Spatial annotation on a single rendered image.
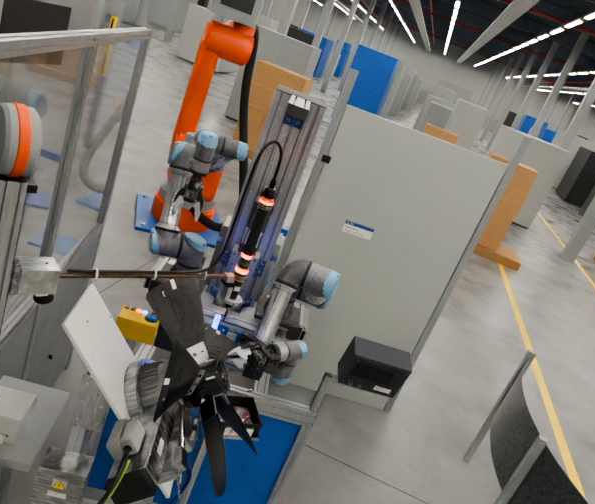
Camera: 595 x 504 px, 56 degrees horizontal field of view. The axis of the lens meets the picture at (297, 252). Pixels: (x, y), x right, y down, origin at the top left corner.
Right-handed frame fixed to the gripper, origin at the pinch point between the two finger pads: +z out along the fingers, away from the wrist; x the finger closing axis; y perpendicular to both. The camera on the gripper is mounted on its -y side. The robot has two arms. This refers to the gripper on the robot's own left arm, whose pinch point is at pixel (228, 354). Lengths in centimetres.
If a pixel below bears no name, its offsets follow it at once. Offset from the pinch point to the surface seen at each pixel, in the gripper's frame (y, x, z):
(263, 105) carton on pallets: -641, 96, -484
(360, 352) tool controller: 15, -7, -55
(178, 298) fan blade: -7.9, -21.4, 24.6
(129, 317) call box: -40.4, 15.1, 18.3
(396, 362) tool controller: 24, -8, -68
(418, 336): -44, 56, -215
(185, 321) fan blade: -2.2, -16.2, 22.9
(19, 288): 1, -35, 78
